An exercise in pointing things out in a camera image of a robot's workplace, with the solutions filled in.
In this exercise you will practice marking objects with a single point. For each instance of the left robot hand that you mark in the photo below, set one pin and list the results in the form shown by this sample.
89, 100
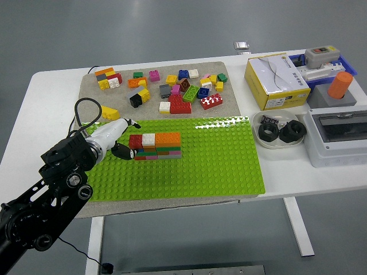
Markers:
109, 131

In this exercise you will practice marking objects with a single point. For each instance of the small red brick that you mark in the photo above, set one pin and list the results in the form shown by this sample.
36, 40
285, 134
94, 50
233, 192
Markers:
135, 141

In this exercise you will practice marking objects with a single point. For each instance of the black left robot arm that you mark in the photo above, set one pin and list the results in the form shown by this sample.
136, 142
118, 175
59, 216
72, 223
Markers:
57, 186

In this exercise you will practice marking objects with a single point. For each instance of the yellow curved brick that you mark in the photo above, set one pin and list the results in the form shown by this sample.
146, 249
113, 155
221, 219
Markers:
111, 113

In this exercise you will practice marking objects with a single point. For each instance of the white square brick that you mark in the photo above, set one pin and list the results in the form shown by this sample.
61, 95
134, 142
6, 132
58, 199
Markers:
193, 73
148, 139
113, 82

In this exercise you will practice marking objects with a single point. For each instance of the black square brick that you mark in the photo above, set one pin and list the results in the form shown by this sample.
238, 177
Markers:
136, 101

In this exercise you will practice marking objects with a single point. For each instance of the red flat brick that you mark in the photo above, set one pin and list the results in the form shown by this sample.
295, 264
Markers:
140, 158

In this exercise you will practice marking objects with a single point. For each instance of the dark green long brick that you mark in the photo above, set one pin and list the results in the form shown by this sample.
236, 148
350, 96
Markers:
168, 149
146, 154

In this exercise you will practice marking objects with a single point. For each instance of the orange square brick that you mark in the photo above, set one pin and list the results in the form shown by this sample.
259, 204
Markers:
149, 149

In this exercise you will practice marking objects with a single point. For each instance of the grey sloped brick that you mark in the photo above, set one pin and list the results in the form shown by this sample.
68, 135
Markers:
134, 92

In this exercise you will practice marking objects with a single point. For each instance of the yellow square brick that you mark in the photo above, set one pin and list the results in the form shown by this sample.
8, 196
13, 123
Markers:
103, 84
171, 80
144, 94

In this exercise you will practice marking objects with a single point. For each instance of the pink flat brick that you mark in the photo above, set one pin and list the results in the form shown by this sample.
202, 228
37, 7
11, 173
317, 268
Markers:
152, 157
175, 152

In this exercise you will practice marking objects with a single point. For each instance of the orange long brick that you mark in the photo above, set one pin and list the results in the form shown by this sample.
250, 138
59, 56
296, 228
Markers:
133, 82

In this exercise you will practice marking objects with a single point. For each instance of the grey small brick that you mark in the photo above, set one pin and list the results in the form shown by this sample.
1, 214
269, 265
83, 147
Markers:
101, 77

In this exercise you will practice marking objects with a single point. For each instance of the yellow flat brick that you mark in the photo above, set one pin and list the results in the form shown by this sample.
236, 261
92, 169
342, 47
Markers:
110, 73

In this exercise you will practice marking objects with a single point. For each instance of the brown flat brick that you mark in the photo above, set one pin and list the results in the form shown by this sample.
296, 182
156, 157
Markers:
163, 153

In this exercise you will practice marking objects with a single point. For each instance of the yellow small brick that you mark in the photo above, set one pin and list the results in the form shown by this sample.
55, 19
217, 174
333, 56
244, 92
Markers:
219, 86
142, 84
213, 79

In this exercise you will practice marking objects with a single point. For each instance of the large orange brick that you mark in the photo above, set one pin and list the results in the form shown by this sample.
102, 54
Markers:
168, 139

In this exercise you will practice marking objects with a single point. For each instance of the white and yellow brick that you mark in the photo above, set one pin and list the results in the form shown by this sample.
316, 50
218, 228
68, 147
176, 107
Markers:
206, 84
164, 106

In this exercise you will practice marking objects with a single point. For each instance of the orange flat brick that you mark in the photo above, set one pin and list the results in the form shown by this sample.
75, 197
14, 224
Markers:
103, 70

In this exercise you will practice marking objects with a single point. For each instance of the dark green small brick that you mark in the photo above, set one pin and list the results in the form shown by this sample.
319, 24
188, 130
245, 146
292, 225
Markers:
222, 77
138, 75

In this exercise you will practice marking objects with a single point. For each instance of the grey flat brick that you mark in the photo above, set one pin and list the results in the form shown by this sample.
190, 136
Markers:
170, 156

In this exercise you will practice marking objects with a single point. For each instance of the grey square brick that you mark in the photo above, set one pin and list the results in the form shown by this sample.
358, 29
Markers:
164, 90

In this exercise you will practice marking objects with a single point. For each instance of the magenta square brick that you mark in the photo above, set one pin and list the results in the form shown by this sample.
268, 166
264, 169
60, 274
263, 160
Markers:
154, 76

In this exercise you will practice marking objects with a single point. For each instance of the red square brick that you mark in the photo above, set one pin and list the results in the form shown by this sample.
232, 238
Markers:
175, 98

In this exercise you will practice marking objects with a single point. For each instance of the red long brick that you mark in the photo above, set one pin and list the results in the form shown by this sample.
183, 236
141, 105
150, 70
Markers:
211, 101
180, 108

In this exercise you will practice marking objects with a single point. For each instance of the pink square brick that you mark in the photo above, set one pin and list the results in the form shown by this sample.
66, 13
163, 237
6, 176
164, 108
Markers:
175, 89

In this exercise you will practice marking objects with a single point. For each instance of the brown square brick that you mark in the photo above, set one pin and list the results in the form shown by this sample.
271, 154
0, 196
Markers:
185, 84

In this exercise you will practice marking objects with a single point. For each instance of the lime green long brick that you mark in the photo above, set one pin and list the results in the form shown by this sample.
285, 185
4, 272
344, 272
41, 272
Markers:
191, 94

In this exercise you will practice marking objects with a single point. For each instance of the green studded baseplate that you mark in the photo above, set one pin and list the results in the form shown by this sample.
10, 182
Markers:
200, 172

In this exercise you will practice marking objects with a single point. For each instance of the pink small brick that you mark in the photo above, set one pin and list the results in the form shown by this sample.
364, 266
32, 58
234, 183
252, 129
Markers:
206, 76

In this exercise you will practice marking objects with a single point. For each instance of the grey-brown mat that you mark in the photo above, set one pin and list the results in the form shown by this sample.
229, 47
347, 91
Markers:
89, 91

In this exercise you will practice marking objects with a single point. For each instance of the white table leg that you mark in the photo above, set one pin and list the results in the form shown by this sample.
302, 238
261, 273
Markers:
298, 226
94, 243

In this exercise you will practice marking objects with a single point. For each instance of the black plug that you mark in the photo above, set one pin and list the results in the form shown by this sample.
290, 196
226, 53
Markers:
106, 268

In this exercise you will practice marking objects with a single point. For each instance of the black hex nut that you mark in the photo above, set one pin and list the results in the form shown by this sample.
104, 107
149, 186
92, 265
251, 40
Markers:
262, 134
286, 137

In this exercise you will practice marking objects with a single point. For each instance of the silver metal clamp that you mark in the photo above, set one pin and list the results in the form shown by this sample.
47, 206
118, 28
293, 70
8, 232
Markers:
241, 46

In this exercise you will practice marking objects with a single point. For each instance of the small black circuit module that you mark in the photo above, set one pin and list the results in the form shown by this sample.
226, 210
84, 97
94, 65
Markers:
269, 118

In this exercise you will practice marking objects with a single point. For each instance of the yellow and white cardboard box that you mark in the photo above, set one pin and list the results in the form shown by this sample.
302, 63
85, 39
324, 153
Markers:
276, 83

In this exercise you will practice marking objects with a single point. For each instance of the white shallow dish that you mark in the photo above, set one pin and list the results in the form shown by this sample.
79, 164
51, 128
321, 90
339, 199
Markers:
286, 116

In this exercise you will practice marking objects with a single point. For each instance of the white table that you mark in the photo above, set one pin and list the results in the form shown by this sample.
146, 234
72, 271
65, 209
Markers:
286, 177

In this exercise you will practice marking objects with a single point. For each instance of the grey square block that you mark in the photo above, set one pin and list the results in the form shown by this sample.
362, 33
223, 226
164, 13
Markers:
319, 98

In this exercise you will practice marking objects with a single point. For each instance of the white circuit breaker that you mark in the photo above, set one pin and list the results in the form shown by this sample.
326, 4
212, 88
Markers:
318, 73

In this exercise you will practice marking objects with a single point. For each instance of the orange cylinder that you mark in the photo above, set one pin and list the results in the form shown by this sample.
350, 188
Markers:
339, 85

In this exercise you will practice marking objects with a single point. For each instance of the blue plastic bin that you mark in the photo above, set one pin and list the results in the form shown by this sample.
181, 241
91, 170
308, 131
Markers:
351, 68

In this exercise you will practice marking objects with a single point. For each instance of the grey push-button switch box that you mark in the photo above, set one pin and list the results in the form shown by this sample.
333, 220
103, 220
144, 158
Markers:
321, 58

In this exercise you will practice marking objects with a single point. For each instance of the grey electrical enclosure box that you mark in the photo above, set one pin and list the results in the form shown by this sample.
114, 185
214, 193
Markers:
335, 154

